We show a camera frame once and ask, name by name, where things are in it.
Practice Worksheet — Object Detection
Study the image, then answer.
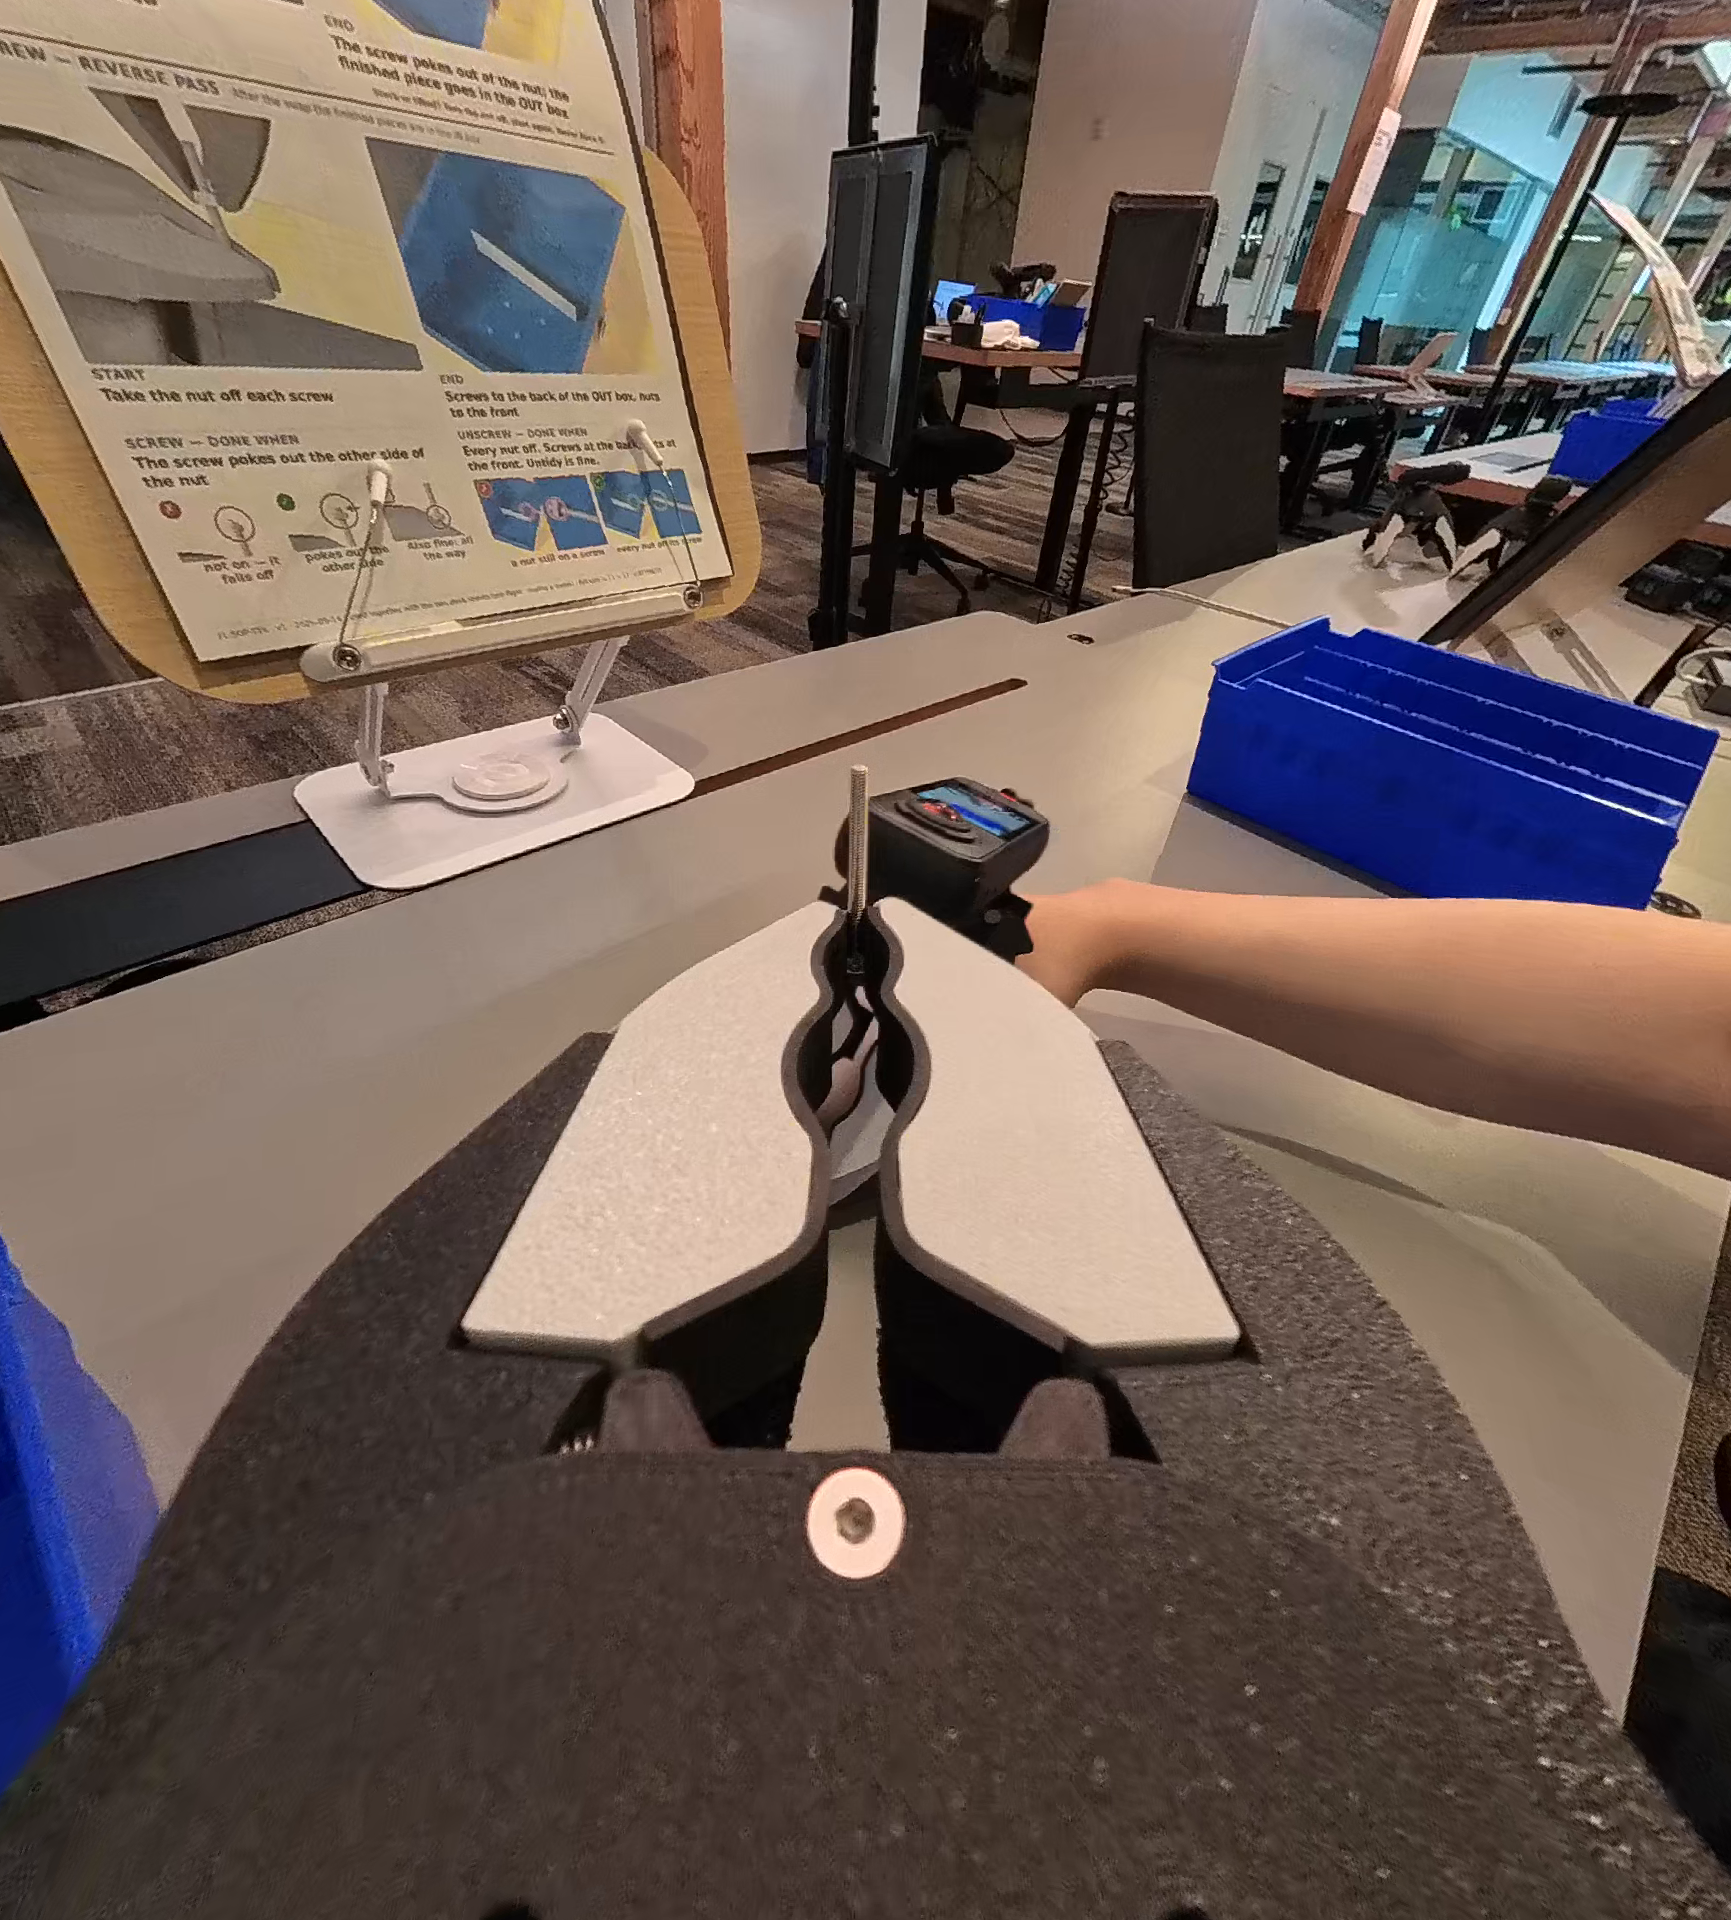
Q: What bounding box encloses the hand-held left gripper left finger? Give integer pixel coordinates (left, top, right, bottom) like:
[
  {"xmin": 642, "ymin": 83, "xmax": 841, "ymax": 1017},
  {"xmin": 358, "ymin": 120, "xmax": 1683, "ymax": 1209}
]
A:
[{"xmin": 458, "ymin": 897, "xmax": 849, "ymax": 1370}]

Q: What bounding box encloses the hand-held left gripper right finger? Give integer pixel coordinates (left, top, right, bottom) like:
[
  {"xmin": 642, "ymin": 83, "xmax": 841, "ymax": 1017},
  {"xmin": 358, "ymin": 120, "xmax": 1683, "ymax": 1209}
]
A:
[{"xmin": 869, "ymin": 895, "xmax": 1245, "ymax": 1378}]

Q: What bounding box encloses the person's right forearm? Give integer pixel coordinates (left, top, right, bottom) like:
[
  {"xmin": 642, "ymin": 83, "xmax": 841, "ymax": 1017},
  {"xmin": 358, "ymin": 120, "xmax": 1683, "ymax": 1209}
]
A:
[{"xmin": 1141, "ymin": 876, "xmax": 1731, "ymax": 1203}]

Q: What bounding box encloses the person's right hand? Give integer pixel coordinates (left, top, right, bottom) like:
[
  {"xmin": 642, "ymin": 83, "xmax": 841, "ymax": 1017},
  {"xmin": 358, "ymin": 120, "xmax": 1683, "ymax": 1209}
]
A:
[{"xmin": 1021, "ymin": 882, "xmax": 1159, "ymax": 1010}]

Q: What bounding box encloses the black office chair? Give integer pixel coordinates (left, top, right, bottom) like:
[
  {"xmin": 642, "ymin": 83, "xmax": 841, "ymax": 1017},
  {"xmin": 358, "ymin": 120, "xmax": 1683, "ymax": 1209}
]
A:
[{"xmin": 887, "ymin": 375, "xmax": 1023, "ymax": 619}]

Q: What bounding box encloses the black mesh chair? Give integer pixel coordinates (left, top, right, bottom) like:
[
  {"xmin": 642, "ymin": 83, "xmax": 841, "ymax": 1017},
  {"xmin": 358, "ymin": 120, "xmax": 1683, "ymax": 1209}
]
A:
[{"xmin": 1131, "ymin": 323, "xmax": 1293, "ymax": 590}]

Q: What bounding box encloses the monitor on black floor stand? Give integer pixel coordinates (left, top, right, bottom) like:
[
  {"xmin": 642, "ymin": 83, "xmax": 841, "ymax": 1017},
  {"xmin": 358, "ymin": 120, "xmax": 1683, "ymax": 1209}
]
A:
[{"xmin": 806, "ymin": 132, "xmax": 941, "ymax": 649}]

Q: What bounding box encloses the spare hand-held gripper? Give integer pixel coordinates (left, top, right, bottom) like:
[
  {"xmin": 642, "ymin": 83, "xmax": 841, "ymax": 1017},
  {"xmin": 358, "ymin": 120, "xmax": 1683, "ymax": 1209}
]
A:
[
  {"xmin": 1359, "ymin": 463, "xmax": 1467, "ymax": 573},
  {"xmin": 1449, "ymin": 477, "xmax": 1579, "ymax": 585}
]

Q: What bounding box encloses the wooden pillar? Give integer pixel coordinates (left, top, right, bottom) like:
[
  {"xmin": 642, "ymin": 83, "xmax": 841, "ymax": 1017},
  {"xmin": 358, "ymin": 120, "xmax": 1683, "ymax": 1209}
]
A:
[
  {"xmin": 1291, "ymin": 0, "xmax": 1443, "ymax": 325},
  {"xmin": 636, "ymin": 0, "xmax": 732, "ymax": 348}
]

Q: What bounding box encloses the black-backed document stand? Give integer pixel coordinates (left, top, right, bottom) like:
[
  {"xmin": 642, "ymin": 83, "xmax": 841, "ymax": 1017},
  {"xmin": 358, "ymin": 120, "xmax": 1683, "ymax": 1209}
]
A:
[{"xmin": 1417, "ymin": 300, "xmax": 1731, "ymax": 709}]

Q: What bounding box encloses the printed instruction sheet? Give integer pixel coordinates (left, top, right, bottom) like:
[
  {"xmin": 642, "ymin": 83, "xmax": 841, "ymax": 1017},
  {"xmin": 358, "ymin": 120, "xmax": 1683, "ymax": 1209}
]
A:
[{"xmin": 0, "ymin": 0, "xmax": 736, "ymax": 666}]

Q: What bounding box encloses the black desk cable cover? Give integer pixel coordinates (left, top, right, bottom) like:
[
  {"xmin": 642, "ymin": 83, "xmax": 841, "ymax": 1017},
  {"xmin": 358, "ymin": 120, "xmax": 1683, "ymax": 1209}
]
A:
[{"xmin": 0, "ymin": 863, "xmax": 364, "ymax": 1038}]

